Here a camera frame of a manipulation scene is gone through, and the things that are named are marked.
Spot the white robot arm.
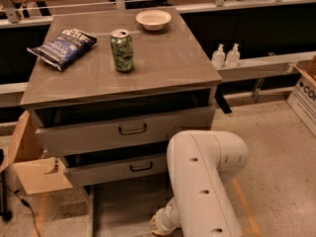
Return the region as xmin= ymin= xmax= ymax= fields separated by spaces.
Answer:
xmin=150 ymin=130 xmax=248 ymax=237

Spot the brown cardboard box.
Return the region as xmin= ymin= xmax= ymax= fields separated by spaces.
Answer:
xmin=1 ymin=111 xmax=73 ymax=195

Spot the black stand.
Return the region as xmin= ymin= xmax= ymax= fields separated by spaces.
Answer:
xmin=0 ymin=149 xmax=14 ymax=224

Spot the grey drawer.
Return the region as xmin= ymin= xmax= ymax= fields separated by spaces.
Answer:
xmin=93 ymin=173 xmax=172 ymax=237
xmin=36 ymin=106 xmax=214 ymax=156
xmin=64 ymin=141 xmax=168 ymax=187

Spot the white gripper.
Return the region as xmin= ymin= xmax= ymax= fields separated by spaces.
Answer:
xmin=149 ymin=213 xmax=167 ymax=236

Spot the grey top drawer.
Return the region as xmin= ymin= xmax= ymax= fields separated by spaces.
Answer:
xmin=36 ymin=106 xmax=214 ymax=156

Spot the grey bottom drawer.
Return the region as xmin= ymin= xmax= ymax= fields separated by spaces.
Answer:
xmin=93 ymin=173 xmax=172 ymax=237

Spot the left clear sanitizer bottle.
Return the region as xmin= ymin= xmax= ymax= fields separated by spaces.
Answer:
xmin=211 ymin=43 xmax=225 ymax=68

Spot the grey middle drawer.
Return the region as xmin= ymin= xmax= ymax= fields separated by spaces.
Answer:
xmin=64 ymin=141 xmax=168 ymax=187

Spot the clear sanitizer bottle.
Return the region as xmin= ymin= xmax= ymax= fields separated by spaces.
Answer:
xmin=211 ymin=43 xmax=225 ymax=68
xmin=225 ymin=43 xmax=240 ymax=67

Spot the grey metal railing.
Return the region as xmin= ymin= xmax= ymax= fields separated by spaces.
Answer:
xmin=0 ymin=0 xmax=316 ymax=111

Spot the black cable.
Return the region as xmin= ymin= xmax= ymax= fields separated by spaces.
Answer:
xmin=5 ymin=186 xmax=41 ymax=237

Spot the blue chip bag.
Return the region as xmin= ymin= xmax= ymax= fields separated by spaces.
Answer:
xmin=27 ymin=29 xmax=97 ymax=71

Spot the green soda can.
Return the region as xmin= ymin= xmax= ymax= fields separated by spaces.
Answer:
xmin=110 ymin=29 xmax=134 ymax=72

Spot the white printed cardboard box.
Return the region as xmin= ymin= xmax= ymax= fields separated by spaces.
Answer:
xmin=287 ymin=55 xmax=316 ymax=136

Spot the grey drawer cabinet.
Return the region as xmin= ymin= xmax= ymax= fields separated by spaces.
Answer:
xmin=19 ymin=6 xmax=222 ymax=196

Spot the right clear sanitizer bottle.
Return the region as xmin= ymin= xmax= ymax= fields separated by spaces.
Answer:
xmin=225 ymin=43 xmax=240 ymax=67

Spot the white bowl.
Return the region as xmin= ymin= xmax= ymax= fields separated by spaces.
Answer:
xmin=135 ymin=10 xmax=172 ymax=31

